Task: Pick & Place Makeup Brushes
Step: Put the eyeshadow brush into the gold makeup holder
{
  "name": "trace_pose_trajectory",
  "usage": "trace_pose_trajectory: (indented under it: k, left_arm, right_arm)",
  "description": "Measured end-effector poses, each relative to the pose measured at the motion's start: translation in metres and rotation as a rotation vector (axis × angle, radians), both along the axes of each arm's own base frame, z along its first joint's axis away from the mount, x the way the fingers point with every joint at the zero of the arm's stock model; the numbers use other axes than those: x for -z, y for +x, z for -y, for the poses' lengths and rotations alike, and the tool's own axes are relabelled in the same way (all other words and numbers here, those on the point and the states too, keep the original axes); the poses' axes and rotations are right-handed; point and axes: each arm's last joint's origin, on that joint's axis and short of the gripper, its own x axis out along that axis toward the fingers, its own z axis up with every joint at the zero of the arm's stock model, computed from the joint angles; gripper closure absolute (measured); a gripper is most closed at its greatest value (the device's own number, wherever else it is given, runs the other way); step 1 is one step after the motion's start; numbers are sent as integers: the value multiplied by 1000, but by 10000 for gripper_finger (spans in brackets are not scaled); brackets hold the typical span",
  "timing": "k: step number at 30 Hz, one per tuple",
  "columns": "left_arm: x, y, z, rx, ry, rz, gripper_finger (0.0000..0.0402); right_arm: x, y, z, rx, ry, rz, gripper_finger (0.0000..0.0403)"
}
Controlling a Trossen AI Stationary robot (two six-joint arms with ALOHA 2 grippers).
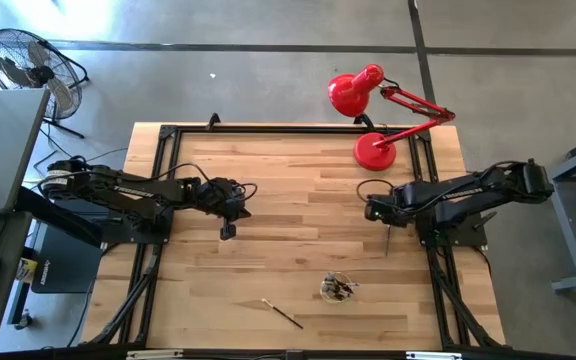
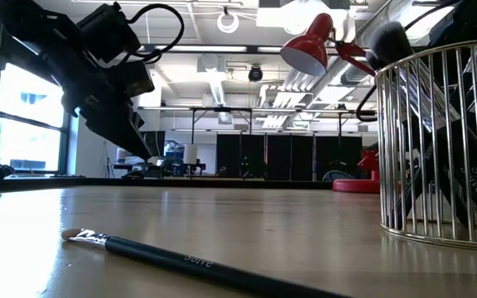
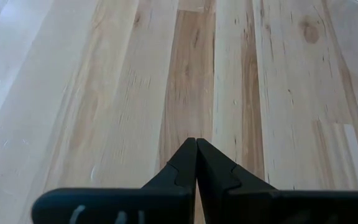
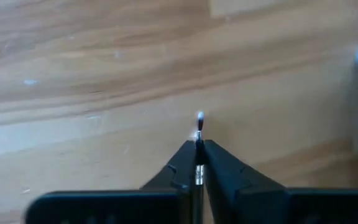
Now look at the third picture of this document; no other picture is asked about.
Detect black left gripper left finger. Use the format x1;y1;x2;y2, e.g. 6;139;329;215
31;138;198;224

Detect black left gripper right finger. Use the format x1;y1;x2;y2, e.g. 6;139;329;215
197;138;358;224

